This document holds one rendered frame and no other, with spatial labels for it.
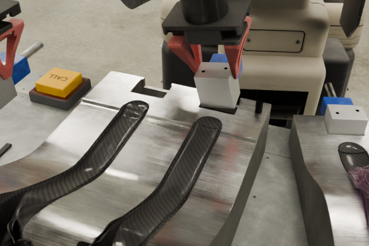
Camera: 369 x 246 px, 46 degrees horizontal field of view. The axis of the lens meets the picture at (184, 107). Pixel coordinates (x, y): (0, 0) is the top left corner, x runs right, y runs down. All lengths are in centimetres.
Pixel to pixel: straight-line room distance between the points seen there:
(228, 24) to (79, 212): 27
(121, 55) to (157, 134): 207
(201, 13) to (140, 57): 207
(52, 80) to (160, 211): 41
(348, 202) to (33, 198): 33
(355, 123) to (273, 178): 14
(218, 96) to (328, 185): 19
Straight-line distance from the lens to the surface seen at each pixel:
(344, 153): 64
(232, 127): 58
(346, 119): 65
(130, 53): 264
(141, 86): 69
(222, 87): 58
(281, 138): 72
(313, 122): 67
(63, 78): 81
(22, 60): 66
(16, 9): 59
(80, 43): 281
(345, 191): 52
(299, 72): 91
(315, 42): 93
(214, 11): 53
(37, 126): 77
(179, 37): 57
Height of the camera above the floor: 125
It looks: 36 degrees down
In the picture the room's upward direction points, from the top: straight up
